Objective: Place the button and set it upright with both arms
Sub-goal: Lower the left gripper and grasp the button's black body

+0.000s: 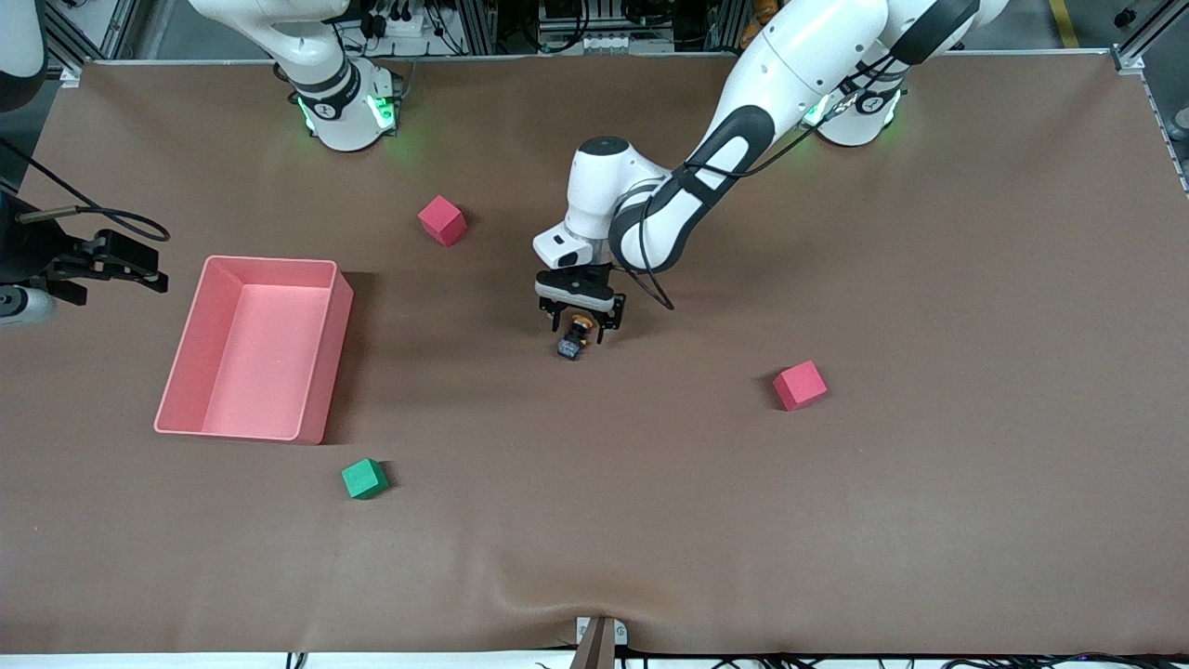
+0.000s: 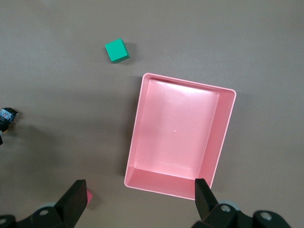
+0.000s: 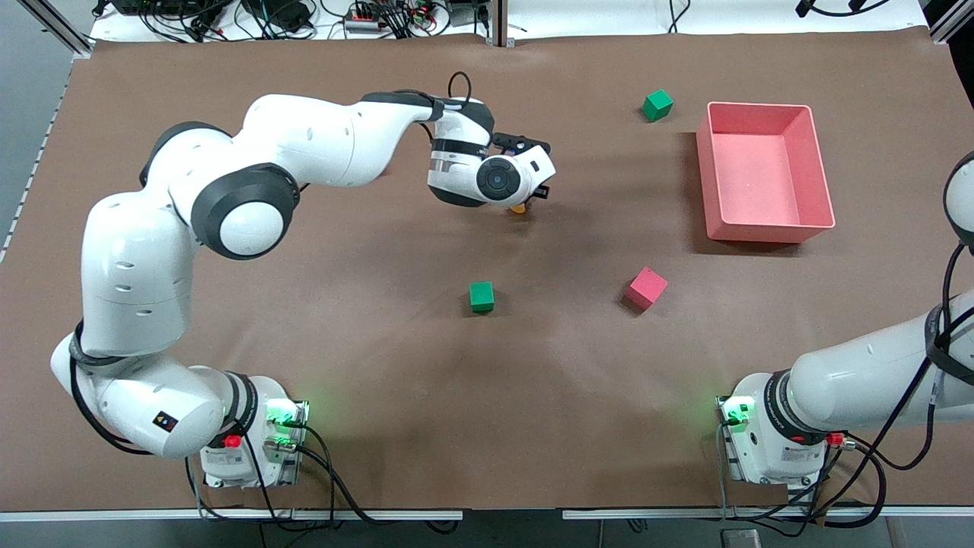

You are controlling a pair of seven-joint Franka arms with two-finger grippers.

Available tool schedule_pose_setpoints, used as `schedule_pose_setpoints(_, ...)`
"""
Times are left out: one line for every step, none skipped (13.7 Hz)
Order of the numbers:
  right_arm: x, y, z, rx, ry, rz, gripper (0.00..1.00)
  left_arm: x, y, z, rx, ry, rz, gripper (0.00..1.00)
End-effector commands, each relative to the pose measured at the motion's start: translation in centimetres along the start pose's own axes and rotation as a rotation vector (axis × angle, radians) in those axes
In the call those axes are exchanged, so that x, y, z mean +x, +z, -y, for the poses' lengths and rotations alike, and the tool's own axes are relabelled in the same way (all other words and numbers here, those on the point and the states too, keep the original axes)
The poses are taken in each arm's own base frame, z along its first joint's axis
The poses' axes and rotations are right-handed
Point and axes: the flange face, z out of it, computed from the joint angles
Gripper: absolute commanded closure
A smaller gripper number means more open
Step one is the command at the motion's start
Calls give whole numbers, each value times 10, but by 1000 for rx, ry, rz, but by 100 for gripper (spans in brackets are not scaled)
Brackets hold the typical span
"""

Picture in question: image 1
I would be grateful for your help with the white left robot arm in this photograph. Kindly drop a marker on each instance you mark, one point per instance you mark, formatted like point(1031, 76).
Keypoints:
point(790, 65)

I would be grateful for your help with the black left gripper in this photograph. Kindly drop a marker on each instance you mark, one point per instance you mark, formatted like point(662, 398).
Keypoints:
point(605, 321)

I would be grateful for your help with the green foam cube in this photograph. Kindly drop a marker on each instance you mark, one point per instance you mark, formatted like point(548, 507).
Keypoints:
point(363, 479)

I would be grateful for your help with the pile of orange snack bags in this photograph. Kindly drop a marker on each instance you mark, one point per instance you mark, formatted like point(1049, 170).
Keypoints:
point(762, 9)

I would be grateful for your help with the white terminal block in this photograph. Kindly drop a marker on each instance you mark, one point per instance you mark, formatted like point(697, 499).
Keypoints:
point(622, 44)

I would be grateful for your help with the white power strip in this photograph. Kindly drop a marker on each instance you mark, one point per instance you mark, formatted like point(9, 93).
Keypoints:
point(404, 26)

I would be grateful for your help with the brown table mat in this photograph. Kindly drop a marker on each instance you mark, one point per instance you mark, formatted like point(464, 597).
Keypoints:
point(594, 511)

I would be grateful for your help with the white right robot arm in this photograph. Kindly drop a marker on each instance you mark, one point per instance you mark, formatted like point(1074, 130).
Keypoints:
point(325, 93)

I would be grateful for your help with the pink plastic bin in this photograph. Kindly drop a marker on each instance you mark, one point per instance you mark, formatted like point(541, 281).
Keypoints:
point(260, 362)

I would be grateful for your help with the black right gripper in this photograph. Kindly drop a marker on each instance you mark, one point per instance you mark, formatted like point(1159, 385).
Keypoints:
point(33, 249)

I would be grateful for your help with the aluminium frame profile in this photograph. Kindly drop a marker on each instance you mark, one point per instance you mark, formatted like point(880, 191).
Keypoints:
point(1129, 58)
point(70, 72)

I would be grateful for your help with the metal mat clamp bracket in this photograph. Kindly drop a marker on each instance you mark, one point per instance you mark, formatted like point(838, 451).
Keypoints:
point(599, 646)

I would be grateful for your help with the small orange-capped bottle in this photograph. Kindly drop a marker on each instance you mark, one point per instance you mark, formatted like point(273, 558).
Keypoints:
point(569, 348)

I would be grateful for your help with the pink foam cube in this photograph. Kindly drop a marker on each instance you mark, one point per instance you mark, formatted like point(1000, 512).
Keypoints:
point(442, 221)
point(800, 386)

